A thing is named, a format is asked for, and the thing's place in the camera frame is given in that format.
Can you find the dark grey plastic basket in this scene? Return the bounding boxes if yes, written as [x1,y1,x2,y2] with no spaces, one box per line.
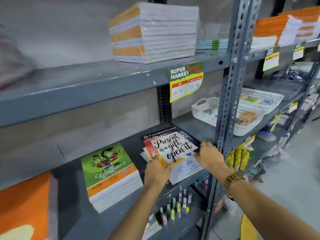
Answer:
[265,78,304,101]

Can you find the group of yellow bottles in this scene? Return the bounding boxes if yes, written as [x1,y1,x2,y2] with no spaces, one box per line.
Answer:
[226,144,250,173]

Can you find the white plastic basket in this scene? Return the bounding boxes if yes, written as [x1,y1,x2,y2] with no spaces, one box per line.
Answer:
[191,97,266,137]
[239,87,285,115]

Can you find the person's right hand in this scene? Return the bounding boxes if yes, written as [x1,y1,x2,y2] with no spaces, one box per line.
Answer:
[191,141,234,179]

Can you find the orange-spine notebook stack shelf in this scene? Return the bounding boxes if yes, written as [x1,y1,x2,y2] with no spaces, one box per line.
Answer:
[109,2,200,64]

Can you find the clear wrapped packets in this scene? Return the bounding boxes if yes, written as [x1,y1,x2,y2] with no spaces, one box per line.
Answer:
[202,106,218,118]

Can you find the person's right forearm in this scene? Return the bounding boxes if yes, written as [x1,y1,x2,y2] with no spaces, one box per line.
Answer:
[220,170,320,240]

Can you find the brown packets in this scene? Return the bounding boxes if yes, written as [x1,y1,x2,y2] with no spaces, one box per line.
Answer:
[235,110,258,127]

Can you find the blue white stapler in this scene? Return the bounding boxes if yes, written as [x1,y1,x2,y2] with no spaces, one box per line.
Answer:
[256,130,277,142]

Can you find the row of pastel markers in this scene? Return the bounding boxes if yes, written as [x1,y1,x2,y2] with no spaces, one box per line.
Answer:
[155,189,193,227]

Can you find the orange notebook stack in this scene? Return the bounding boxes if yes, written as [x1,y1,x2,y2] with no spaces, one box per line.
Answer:
[0,171,58,240]

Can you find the person's left hand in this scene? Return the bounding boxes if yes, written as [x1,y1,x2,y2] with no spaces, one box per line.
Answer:
[144,154,172,188]

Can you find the grey metal shelf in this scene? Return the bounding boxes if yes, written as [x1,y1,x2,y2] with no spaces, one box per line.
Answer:
[0,0,263,240]
[225,0,320,188]

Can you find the person's left forearm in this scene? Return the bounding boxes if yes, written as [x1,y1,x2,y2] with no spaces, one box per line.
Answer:
[109,183,172,240]

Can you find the clear plastic wrap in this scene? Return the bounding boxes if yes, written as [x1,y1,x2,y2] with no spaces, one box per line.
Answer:
[197,18,232,43]

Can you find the pile of dark navy pouches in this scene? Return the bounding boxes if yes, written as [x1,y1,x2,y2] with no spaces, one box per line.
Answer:
[271,68,312,83]

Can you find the green Coffee notebook stack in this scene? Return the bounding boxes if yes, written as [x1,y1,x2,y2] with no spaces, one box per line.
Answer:
[81,142,144,214]

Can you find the gold wristwatch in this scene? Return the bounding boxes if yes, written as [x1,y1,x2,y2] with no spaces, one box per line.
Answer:
[223,173,245,201]

